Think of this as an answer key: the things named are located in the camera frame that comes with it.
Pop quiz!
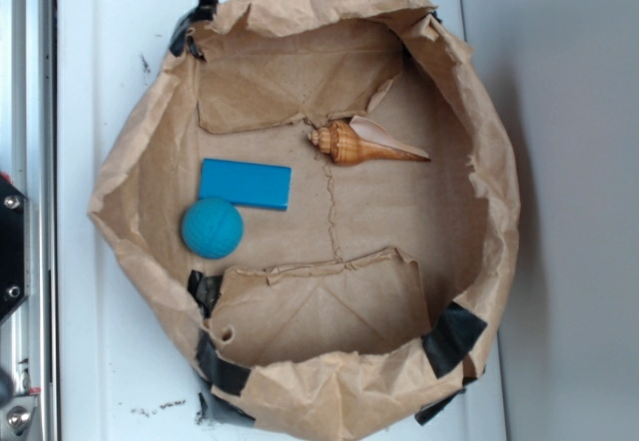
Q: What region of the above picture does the brown spiral sea shell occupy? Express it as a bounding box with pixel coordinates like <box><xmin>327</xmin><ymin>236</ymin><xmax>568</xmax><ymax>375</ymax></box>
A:
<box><xmin>308</xmin><ymin>116</ymin><xmax>430</xmax><ymax>166</ymax></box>

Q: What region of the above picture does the blue rectangular block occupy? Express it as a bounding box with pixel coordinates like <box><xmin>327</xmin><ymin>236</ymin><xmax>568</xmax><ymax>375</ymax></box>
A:
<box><xmin>199</xmin><ymin>159</ymin><xmax>293</xmax><ymax>211</ymax></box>

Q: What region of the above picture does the brown paper bag liner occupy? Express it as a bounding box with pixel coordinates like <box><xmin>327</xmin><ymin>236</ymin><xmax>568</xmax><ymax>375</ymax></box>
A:
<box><xmin>89</xmin><ymin>0</ymin><xmax>520</xmax><ymax>440</ymax></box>

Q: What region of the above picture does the blue textured ball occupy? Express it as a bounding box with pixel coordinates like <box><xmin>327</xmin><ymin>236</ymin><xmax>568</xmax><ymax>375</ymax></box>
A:
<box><xmin>181</xmin><ymin>198</ymin><xmax>244</xmax><ymax>259</ymax></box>

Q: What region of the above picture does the black tape patch inner left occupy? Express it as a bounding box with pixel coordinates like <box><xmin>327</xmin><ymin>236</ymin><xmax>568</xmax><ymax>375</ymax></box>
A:
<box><xmin>187</xmin><ymin>270</ymin><xmax>224</xmax><ymax>318</ymax></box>

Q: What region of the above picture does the black tape strip right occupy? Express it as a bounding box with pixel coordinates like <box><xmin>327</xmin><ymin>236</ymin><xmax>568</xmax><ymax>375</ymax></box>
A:
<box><xmin>421</xmin><ymin>302</ymin><xmax>488</xmax><ymax>378</ymax></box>

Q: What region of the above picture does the black tape strip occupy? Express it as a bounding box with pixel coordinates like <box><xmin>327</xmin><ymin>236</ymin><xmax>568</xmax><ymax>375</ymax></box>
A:
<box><xmin>169</xmin><ymin>0</ymin><xmax>219</xmax><ymax>61</ymax></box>
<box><xmin>196</xmin><ymin>330</ymin><xmax>252</xmax><ymax>396</ymax></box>
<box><xmin>421</xmin><ymin>302</ymin><xmax>488</xmax><ymax>378</ymax></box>

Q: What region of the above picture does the black tape strip bottom left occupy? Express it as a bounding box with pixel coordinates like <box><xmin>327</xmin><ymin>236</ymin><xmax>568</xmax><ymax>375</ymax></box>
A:
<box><xmin>196</xmin><ymin>330</ymin><xmax>252</xmax><ymax>396</ymax></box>

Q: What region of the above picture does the black tape strip top left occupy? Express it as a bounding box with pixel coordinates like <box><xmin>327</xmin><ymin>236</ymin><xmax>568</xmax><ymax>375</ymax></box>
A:
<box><xmin>169</xmin><ymin>0</ymin><xmax>219</xmax><ymax>61</ymax></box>

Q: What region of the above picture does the black metal bracket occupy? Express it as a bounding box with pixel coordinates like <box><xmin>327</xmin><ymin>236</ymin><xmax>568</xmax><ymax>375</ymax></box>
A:
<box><xmin>0</xmin><ymin>172</ymin><xmax>29</xmax><ymax>323</ymax></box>

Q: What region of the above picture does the silver metal frame rail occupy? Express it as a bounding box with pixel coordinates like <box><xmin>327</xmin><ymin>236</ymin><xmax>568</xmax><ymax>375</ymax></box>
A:
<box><xmin>1</xmin><ymin>0</ymin><xmax>61</xmax><ymax>440</ymax></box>

